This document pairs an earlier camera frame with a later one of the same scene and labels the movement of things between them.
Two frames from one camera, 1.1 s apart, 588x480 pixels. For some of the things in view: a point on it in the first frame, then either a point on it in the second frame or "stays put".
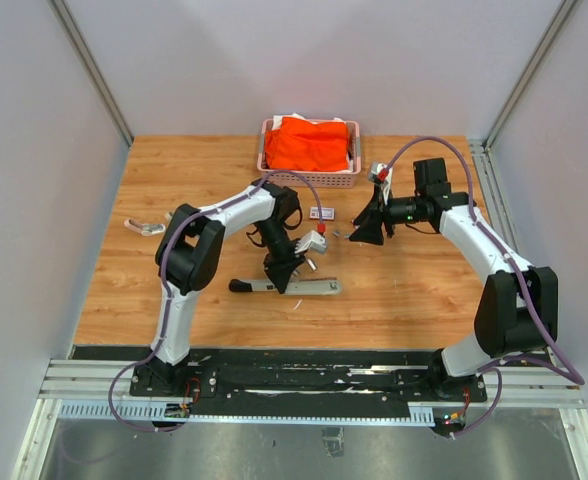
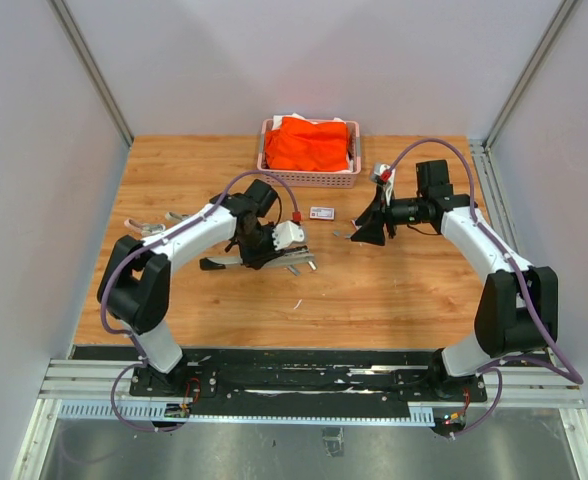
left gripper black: [279, 268] -> [258, 259]
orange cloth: [299, 145] stays put
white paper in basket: [277, 120] stays put
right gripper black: [369, 222] stays put
